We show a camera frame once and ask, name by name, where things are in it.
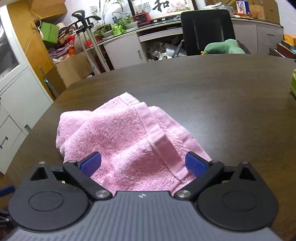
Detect pink terry towel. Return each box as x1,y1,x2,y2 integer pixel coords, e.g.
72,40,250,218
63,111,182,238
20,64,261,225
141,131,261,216
56,93,210,193

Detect large brown cardboard box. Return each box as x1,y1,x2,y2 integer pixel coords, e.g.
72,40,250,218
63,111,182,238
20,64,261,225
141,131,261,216
56,52,93,88

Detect green tissue box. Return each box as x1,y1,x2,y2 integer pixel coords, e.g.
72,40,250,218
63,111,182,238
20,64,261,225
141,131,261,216
290,69,296,97

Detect green plush cushion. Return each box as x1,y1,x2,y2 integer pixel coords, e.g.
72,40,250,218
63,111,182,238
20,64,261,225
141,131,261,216
202,39,245,55

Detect grey sideboard cabinet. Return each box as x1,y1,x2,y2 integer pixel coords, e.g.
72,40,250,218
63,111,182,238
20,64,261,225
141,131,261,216
92,17,285,70

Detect green cardboard box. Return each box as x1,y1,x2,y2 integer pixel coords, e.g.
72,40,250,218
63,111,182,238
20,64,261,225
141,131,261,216
41,22,59,44

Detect black office chair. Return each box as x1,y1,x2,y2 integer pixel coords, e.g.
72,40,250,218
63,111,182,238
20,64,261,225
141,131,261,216
173,9,250,58

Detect golf clubs bundle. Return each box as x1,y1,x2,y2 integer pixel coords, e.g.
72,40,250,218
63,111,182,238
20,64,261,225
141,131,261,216
65,10,110,75

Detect potted green plants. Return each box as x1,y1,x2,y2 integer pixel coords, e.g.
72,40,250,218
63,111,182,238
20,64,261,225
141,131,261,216
90,1,137,40

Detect red blender base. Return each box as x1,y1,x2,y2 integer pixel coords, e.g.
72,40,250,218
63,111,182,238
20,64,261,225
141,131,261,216
133,12,151,26

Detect framed calligraphy picture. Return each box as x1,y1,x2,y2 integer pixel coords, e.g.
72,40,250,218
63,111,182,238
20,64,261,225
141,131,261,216
129,0,194,19

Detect stacked cardboard boxes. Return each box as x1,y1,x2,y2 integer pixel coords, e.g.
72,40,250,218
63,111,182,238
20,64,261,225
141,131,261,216
205,0,280,24

